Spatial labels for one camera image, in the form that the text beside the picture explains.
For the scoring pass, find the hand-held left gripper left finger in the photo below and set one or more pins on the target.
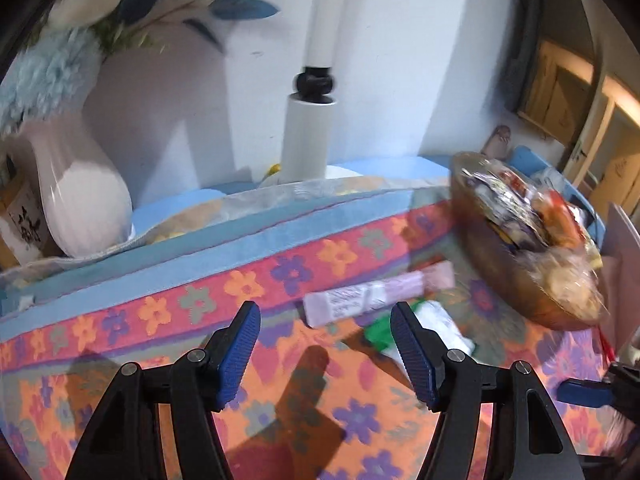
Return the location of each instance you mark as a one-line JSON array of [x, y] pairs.
[[240, 355]]

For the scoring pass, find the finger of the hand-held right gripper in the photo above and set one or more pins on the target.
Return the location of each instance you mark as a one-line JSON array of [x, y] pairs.
[[582, 393]]

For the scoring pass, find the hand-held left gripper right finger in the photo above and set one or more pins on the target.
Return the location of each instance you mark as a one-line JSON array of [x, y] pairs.
[[415, 355]]

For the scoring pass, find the white and green packet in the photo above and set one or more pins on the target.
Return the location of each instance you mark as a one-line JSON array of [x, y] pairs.
[[445, 325]]

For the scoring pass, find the pink snack packet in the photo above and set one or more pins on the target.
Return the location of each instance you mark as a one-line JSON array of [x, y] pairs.
[[360, 297]]

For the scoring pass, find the woven wooden basket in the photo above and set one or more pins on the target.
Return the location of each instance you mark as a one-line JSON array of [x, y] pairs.
[[495, 265]]

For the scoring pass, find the pile of bagged snacks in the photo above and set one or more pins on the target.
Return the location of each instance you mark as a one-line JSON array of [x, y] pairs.
[[540, 220]]

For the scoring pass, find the floral woven cloth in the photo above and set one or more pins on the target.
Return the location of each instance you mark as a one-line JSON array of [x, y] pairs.
[[165, 305]]

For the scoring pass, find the translucent table cover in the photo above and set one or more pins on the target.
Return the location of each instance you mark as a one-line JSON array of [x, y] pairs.
[[300, 192]]

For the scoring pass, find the white ribbed vase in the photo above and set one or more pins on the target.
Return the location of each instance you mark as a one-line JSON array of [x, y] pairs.
[[80, 195]]

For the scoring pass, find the blue plastic container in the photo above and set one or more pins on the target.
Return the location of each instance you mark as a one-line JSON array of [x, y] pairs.
[[530, 160]]

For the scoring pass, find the white desk lamp stand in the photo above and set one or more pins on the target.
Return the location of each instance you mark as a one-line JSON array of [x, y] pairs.
[[305, 135]]

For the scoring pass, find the wooden pen holder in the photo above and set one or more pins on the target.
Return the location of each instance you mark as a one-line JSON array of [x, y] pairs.
[[20, 225]]

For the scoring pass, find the wooden door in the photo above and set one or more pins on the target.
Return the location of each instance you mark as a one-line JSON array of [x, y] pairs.
[[565, 95]]

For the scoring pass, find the dark framed panel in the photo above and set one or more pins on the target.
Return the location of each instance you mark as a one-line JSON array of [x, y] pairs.
[[522, 60]]

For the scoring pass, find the artificial flower bouquet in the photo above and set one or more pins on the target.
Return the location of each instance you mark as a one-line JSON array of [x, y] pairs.
[[45, 75]]

